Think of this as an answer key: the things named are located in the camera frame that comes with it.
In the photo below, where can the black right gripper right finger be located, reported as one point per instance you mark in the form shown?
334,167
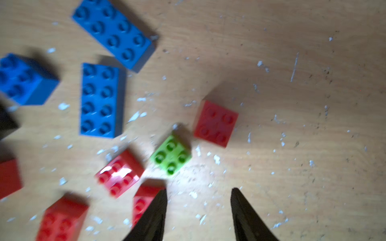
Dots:
248,226

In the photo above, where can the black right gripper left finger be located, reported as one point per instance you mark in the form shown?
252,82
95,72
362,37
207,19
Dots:
151,225

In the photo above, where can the red long brick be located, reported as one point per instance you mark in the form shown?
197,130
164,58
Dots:
142,200
63,220

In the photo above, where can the green square brick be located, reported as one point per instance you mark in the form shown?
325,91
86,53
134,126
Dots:
171,155

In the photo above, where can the small red base brick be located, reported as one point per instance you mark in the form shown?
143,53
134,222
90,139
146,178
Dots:
214,123

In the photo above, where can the small red square brick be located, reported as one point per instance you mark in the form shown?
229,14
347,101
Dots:
120,174

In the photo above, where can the blue long brick near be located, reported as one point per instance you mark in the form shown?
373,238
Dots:
102,101

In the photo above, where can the blue long brick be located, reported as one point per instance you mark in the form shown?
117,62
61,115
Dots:
115,32
102,101

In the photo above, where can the red tall square brick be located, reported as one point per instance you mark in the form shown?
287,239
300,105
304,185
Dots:
11,179

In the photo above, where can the black square brick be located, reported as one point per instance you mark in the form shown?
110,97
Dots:
8,123

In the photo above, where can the small blue square brick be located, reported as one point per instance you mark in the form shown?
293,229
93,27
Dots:
25,81

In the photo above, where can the blue long brick far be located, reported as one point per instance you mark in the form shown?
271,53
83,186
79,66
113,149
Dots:
115,32

